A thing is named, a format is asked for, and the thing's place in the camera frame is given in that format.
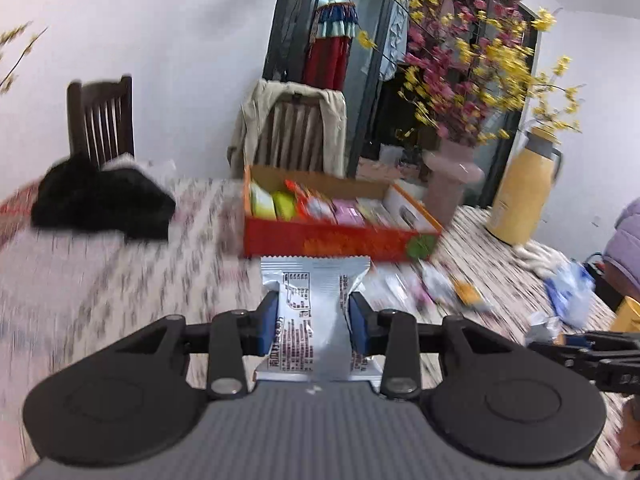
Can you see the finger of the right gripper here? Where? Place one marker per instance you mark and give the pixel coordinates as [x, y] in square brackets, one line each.
[575, 357]
[584, 340]

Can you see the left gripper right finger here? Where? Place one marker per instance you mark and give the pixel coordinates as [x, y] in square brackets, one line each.
[394, 335]

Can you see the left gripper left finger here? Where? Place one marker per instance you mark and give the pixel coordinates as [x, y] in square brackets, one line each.
[233, 335]

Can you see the white grey snack packet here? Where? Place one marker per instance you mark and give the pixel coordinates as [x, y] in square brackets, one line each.
[312, 337]

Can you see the green snack packet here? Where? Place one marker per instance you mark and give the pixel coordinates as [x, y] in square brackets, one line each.
[262, 203]
[285, 205]

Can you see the red snack bag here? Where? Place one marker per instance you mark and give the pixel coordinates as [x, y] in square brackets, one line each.
[309, 203]

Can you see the pink snack packet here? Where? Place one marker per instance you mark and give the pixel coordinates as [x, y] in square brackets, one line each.
[347, 213]

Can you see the yellow mug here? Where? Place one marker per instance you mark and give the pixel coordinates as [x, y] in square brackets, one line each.
[627, 317]

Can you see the blue plastic bag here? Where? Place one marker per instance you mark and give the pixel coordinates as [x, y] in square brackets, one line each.
[570, 291]

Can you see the small orange silver packet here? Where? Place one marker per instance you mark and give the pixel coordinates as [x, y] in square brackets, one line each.
[450, 292]

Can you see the white gloves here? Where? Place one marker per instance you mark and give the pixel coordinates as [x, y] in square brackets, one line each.
[539, 259]

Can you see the person in purple jacket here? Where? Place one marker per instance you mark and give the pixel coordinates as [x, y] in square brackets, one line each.
[616, 271]

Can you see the red cardboard snack box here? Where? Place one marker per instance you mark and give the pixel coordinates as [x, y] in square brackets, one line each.
[414, 234]

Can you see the calligraphy tablecloth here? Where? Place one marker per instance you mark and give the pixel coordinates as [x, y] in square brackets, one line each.
[64, 296]

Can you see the pink ceramic vase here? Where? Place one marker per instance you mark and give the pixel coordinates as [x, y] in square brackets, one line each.
[452, 169]

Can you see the yellow thermos jug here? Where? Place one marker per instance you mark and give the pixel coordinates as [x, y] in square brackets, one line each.
[525, 188]

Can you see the wooden chair with jacket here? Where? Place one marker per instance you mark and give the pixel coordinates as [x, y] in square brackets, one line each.
[292, 137]

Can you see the beige jacket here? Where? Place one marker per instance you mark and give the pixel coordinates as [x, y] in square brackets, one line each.
[254, 113]

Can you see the black cloth bundle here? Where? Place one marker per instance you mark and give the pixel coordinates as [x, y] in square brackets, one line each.
[74, 195]

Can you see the dark wooden chair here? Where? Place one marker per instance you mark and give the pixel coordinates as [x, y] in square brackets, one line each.
[99, 119]

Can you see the yellow and pink flower branches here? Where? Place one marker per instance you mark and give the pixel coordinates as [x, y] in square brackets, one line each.
[467, 60]

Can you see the red hanging garment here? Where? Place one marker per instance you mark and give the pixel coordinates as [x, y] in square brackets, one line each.
[333, 29]

